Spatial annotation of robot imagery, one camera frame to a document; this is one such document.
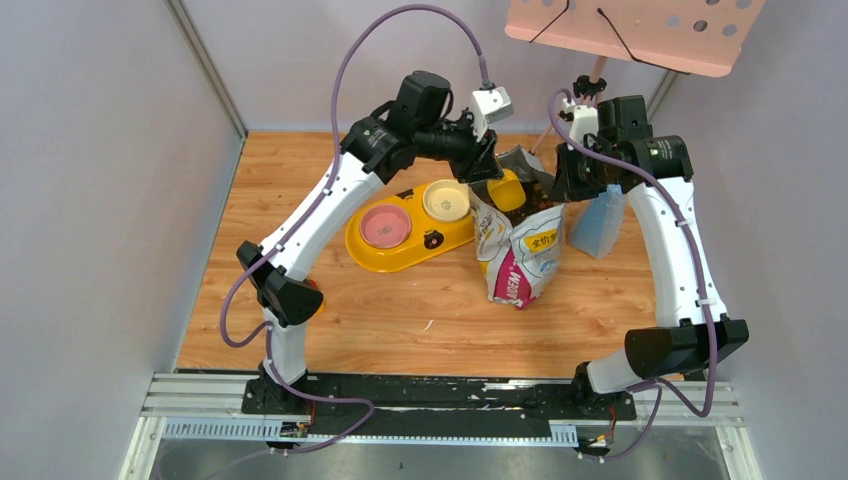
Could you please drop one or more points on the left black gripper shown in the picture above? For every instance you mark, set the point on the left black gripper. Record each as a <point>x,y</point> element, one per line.
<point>477,157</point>

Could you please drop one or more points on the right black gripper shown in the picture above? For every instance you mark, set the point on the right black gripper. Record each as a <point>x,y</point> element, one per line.
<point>565,188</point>

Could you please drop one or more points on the yellow plastic scoop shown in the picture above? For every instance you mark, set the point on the yellow plastic scoop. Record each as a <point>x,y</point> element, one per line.
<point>506,193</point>

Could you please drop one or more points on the pet food bag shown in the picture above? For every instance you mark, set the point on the pet food bag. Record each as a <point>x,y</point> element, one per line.
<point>517,262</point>

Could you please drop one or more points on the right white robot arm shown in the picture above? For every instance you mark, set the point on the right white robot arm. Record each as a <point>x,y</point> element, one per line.
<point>693,331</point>

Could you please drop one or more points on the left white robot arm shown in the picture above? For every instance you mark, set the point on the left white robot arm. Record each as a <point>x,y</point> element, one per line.
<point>378,146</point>

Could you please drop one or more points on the pet food kibble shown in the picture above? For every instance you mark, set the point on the pet food kibble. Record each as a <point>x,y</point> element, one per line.
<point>536,200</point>

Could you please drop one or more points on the yellow double pet feeder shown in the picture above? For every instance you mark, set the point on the yellow double pet feeder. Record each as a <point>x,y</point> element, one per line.
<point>428,238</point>

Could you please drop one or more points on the cream bowl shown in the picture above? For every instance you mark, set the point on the cream bowl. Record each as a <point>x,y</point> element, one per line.
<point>446,201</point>

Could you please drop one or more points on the pink bowl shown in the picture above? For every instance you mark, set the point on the pink bowl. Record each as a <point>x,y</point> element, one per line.
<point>385,226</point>

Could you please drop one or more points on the pink music stand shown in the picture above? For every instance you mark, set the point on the pink music stand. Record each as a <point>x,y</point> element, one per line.
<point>702,38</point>

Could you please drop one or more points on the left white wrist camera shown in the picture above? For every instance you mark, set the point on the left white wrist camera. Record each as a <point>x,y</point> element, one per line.
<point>489,106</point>

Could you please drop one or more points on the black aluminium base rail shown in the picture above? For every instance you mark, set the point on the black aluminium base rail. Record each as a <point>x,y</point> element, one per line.
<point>408,410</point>

